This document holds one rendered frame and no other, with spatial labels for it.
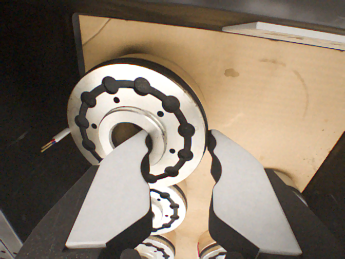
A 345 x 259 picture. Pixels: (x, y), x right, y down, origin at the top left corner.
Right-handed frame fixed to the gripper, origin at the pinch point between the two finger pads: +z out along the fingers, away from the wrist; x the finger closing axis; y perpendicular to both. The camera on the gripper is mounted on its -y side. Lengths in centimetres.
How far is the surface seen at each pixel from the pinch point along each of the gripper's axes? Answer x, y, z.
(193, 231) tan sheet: 2.5, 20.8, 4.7
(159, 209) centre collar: -2.0, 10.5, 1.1
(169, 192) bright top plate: -1.0, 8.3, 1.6
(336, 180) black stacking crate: 16.7, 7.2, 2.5
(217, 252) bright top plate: 5.6, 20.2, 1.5
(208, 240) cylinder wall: 4.7, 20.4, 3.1
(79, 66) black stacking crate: -9.2, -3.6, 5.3
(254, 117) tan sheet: 7.3, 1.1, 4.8
